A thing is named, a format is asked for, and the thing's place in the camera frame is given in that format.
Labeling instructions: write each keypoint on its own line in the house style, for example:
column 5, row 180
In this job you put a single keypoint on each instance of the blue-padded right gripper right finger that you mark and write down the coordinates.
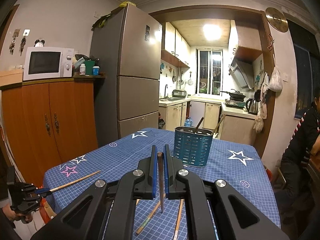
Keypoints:
column 174, row 189

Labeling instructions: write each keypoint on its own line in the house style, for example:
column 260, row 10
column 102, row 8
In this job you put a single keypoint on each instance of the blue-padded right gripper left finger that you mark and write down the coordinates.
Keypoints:
column 146, row 188

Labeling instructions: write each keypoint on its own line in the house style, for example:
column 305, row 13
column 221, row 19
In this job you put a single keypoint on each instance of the dark wooden chopstick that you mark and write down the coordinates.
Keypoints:
column 161, row 176

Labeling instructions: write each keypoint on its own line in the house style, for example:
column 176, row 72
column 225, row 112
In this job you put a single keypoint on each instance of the light bamboo chopstick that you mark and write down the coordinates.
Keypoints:
column 73, row 182

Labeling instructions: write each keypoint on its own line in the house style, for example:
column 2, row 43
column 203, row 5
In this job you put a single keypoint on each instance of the kitchen window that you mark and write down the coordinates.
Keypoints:
column 209, row 72

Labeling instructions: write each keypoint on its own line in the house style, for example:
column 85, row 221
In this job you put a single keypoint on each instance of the operator left hand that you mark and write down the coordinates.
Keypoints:
column 15, row 216

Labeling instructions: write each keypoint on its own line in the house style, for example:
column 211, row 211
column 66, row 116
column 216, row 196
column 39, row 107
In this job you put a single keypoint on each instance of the blue perforated utensil holder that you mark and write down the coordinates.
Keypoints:
column 192, row 146

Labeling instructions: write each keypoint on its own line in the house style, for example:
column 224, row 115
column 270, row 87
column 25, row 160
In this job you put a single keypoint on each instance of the blue water jug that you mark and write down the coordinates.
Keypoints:
column 188, row 122

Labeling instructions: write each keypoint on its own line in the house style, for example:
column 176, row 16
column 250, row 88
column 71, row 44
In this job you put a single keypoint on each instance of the bamboo chopstick green band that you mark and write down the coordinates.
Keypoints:
column 148, row 218

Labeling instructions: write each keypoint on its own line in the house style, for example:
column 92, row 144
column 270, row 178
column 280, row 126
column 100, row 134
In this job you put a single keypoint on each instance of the chopstick inside holder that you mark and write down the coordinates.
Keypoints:
column 198, row 125
column 216, row 129

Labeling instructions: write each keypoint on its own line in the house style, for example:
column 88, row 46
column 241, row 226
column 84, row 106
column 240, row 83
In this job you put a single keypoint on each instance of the orange wooden cabinet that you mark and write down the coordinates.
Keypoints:
column 48, row 123

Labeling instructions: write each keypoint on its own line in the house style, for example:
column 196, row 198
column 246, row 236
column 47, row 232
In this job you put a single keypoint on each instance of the black wok on stove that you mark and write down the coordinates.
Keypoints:
column 236, row 95

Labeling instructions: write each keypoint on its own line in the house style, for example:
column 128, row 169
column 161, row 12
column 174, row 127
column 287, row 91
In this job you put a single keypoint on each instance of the electric kettle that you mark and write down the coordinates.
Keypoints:
column 252, row 106

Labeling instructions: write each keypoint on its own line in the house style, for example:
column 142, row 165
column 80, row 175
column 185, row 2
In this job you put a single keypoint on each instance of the blue-lidded jar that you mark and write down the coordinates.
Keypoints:
column 95, row 70

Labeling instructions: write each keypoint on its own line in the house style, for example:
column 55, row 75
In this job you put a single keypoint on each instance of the range hood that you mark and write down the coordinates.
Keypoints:
column 242, row 73

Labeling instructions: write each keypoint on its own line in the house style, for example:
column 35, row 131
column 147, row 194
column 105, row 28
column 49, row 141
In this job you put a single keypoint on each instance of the white medicine bottle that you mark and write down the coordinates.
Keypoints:
column 82, row 69

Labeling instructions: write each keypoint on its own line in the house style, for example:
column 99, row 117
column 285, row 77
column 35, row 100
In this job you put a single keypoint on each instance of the silver multi-door refrigerator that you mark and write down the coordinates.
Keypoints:
column 128, row 47

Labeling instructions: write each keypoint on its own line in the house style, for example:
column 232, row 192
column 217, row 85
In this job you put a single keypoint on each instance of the hanging white plastic bag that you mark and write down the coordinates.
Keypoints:
column 275, row 83

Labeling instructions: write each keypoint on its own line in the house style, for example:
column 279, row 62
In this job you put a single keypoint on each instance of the seated woman with glasses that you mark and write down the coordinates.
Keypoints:
column 303, row 144

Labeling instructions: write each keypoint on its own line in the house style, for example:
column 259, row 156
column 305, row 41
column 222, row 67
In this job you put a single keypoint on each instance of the white microwave oven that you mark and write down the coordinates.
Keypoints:
column 47, row 63

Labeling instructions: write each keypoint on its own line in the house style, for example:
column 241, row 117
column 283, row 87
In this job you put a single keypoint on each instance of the dark curtained window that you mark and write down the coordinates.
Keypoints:
column 307, row 63

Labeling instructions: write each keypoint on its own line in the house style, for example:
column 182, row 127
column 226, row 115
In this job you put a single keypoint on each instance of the round brass wall clock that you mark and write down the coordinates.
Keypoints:
column 277, row 19

